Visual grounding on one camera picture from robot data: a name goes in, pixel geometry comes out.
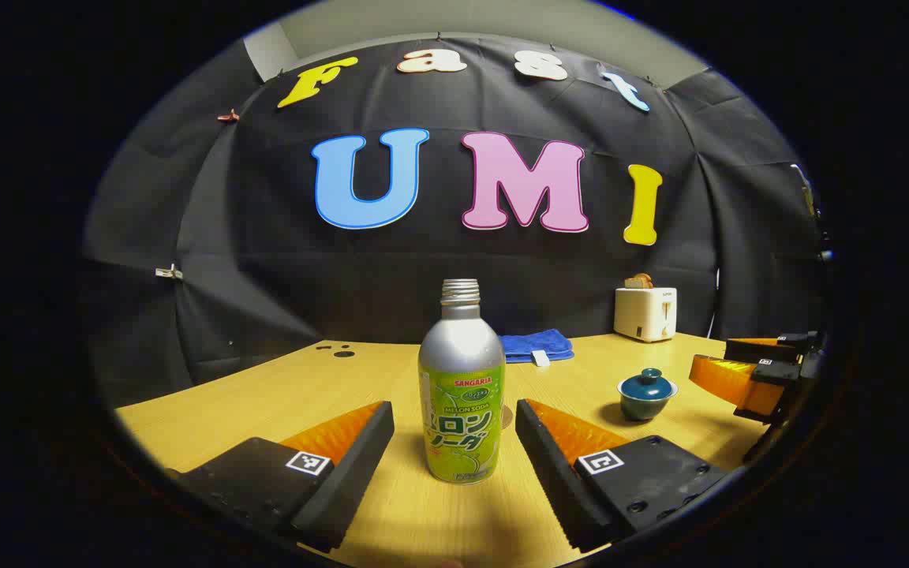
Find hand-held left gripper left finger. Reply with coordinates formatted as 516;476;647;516
166;401;395;553

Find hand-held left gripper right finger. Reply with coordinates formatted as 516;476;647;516
515;398;731;553

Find silver green water bottle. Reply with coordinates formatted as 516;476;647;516
418;278;507;484

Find white toaster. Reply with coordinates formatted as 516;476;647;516
614;286;678;343

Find blue folded towel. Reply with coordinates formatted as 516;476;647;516
499;329;575;364

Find black backdrop cloth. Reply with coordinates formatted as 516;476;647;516
80;35;826;387

